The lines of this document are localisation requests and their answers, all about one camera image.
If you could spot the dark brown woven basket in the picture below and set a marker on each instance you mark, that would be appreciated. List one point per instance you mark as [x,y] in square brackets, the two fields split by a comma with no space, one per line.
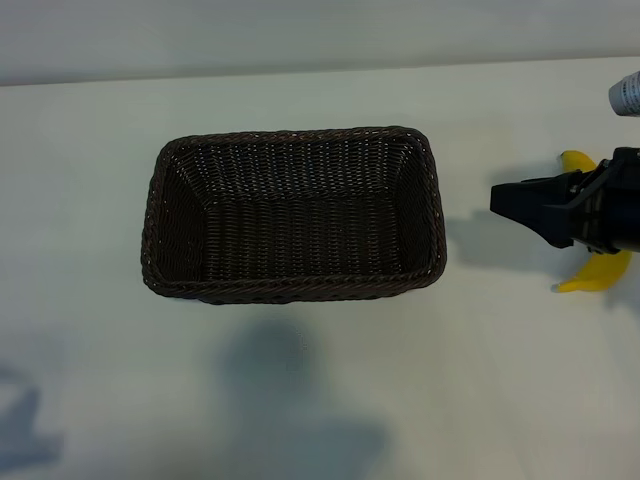
[300,225]

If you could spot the yellow banana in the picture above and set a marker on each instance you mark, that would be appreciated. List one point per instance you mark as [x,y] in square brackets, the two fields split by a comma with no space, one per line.
[595,276]

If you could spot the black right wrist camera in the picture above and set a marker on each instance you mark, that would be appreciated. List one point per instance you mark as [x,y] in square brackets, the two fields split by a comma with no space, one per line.
[625,161]

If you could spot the white labelled robot right arm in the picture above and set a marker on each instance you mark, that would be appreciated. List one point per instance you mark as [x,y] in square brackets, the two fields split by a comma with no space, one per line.
[627,97]

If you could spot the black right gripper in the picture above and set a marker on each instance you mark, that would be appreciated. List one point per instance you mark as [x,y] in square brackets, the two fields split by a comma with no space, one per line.
[607,220]

